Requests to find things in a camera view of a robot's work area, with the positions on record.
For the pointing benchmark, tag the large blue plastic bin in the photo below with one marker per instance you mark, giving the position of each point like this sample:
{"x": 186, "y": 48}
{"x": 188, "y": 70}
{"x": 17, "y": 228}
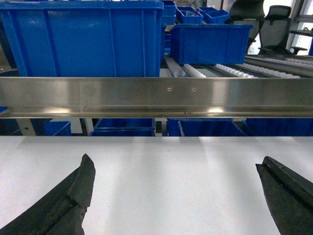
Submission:
{"x": 84, "y": 38}

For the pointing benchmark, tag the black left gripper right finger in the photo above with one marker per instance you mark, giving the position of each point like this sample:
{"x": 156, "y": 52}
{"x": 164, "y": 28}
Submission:
{"x": 289, "y": 197}

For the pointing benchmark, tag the black mesh office chair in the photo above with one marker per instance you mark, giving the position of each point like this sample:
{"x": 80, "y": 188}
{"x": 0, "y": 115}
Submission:
{"x": 248, "y": 12}

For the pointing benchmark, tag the stainless steel shelf frame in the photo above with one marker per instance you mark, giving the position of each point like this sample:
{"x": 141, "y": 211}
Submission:
{"x": 83, "y": 97}

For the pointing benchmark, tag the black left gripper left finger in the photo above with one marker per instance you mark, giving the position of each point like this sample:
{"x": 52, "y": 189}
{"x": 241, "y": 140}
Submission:
{"x": 62, "y": 210}

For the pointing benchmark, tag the white roller conveyor track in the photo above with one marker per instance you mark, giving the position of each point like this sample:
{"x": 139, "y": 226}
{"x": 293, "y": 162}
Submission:
{"x": 254, "y": 66}

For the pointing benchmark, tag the medium blue plastic bin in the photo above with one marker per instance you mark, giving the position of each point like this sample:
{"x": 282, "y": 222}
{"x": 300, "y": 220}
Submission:
{"x": 209, "y": 44}

